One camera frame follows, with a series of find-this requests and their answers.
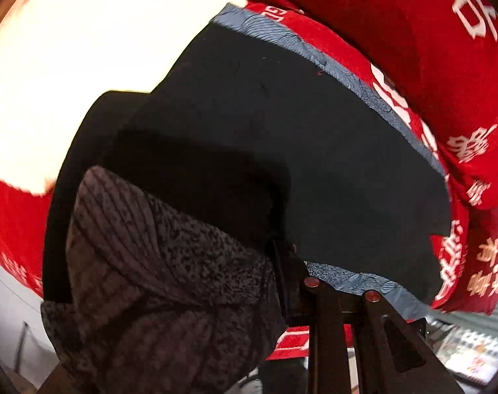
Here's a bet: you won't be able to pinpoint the black pants with grey waistband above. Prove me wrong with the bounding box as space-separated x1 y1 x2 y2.
42 5 450 393

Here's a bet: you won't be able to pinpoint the patterned box on floor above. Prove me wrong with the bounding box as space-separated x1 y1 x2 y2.
427 320 498 387

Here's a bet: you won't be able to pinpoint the red blanket with white lettering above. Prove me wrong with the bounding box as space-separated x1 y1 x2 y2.
0 0 498 361

